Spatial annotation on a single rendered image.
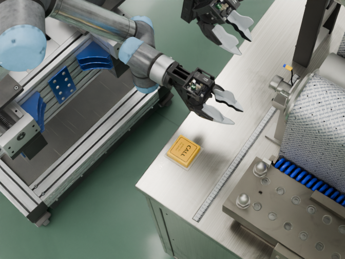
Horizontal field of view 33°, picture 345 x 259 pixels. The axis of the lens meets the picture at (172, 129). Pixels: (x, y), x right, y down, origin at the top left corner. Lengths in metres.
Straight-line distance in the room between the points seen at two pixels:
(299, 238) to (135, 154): 1.33
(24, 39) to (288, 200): 0.75
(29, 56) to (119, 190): 1.29
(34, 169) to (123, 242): 0.49
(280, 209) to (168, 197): 0.33
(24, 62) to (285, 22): 0.85
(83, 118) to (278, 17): 1.02
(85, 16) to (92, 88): 1.04
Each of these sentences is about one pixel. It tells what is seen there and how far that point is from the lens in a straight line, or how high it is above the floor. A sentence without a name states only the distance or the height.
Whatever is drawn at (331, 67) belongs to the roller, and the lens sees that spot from 1.46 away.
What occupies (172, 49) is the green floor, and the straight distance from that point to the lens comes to 2.91.
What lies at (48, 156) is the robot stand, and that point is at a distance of 2.53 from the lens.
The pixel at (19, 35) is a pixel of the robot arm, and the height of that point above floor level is 1.35.
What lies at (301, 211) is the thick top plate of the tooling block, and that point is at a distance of 1.52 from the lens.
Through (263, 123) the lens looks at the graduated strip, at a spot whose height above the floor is 0.90.
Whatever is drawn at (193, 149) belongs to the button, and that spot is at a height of 0.92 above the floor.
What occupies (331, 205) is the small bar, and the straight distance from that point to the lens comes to 1.52.
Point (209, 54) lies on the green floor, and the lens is 2.89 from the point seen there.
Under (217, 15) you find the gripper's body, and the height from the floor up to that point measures 1.46.
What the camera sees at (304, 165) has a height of 1.05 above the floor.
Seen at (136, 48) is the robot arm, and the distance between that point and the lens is 1.57.
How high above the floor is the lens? 2.48
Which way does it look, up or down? 66 degrees down
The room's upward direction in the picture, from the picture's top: 9 degrees counter-clockwise
